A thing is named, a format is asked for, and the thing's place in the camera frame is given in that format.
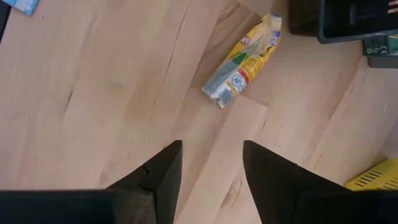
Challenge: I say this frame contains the blue white card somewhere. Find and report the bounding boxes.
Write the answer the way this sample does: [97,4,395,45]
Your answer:
[1,0,41,17]

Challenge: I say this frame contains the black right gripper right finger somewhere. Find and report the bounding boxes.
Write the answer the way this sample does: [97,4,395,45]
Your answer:
[243,139,398,224]

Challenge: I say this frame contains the large black plastic basket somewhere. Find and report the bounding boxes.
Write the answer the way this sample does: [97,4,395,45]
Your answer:
[317,0,398,45]

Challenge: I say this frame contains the yellow plastic basket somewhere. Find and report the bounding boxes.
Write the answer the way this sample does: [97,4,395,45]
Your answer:
[345,157,398,192]

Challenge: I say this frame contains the plastic crayon pack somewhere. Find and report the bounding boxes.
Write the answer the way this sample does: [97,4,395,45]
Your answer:
[201,11,284,110]

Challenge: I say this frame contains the yellow green crayon box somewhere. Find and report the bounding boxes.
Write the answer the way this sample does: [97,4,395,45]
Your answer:
[361,34,398,57]

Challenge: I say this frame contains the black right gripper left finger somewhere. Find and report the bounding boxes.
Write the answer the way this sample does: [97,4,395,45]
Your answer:
[0,139,183,224]

